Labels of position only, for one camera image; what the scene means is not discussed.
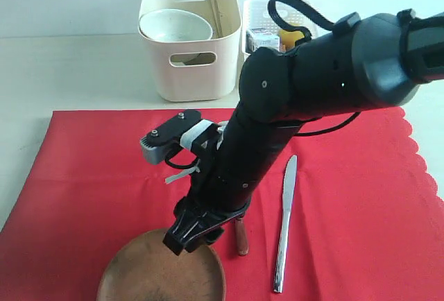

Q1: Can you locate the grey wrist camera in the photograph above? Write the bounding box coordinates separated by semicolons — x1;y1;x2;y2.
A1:
139;110;214;165

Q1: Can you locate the brown wooden plate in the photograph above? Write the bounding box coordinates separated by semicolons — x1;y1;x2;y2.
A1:
96;229;226;301

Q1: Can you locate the pale green ceramic bowl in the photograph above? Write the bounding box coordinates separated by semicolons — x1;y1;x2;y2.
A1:
139;8;213;43

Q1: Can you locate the brown wooden spoon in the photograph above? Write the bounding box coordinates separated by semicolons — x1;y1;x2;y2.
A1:
234;217;249;257

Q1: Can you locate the silver table knife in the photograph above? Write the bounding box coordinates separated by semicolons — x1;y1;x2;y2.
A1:
273;155;298;293

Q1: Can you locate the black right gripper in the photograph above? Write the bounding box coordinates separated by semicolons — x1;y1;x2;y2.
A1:
163;130;278;256

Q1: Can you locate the cream plastic bin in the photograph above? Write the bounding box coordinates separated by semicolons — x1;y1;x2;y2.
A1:
138;0;241;102

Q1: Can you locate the wooden chopstick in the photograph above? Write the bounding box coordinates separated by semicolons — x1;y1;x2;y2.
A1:
212;0;223;38

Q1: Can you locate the white blue milk carton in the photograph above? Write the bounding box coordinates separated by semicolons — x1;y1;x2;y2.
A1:
246;28;280;53

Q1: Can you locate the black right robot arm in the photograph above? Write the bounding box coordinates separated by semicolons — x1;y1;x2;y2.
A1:
164;10;443;254

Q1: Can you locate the red table cloth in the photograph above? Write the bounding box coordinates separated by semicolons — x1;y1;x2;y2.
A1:
1;107;443;300

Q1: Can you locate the yellow lemon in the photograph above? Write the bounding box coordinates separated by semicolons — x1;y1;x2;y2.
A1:
278;29;305;51

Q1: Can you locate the white perforated plastic basket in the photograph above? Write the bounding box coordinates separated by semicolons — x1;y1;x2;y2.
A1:
241;0;318;60

